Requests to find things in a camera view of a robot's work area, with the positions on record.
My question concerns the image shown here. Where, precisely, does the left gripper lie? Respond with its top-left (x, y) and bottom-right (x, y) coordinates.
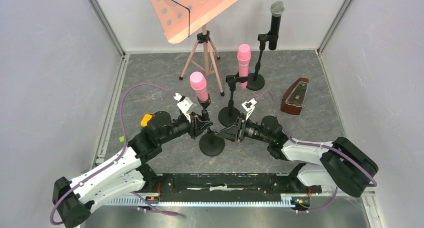
top-left (158, 112), bottom-right (214, 145)

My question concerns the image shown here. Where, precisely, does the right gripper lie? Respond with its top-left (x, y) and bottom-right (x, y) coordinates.
top-left (217, 114), bottom-right (272, 144)

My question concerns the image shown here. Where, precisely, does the black microphone stand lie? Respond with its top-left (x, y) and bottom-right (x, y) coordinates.
top-left (198, 99), bottom-right (225, 157)
top-left (247, 34), bottom-right (279, 91)
top-left (218, 73), bottom-right (248, 126)

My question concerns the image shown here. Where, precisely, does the pink microphone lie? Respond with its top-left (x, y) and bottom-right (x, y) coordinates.
top-left (237, 43), bottom-right (252, 77)
top-left (189, 71), bottom-right (211, 109)

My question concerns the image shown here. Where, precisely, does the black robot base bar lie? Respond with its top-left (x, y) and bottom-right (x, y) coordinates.
top-left (141, 173), bottom-right (322, 202)

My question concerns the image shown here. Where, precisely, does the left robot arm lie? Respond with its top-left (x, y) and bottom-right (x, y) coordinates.
top-left (52, 109), bottom-right (213, 228)

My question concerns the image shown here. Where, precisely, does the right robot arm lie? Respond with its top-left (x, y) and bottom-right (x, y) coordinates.
top-left (216, 115), bottom-right (379, 198)

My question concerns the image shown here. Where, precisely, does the pink music stand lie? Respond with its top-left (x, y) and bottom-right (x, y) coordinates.
top-left (150, 0), bottom-right (238, 96)

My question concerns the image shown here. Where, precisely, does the black microphone silver grille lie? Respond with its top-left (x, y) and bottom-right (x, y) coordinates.
top-left (267, 0), bottom-right (285, 50)

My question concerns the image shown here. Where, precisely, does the colourful toy block stack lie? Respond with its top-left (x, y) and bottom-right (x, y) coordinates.
top-left (140, 114), bottom-right (154, 127)

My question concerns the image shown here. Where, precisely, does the brown metronome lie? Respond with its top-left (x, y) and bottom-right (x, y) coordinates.
top-left (280, 77), bottom-right (309, 115)

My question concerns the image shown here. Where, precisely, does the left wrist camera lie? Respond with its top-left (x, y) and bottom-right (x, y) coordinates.
top-left (173, 93), bottom-right (195, 123)

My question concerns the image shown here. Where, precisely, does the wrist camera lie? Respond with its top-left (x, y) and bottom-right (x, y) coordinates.
top-left (242, 98), bottom-right (257, 121)
top-left (173, 93), bottom-right (195, 123)

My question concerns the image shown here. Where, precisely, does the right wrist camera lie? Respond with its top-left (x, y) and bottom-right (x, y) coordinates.
top-left (242, 98), bottom-right (257, 121)

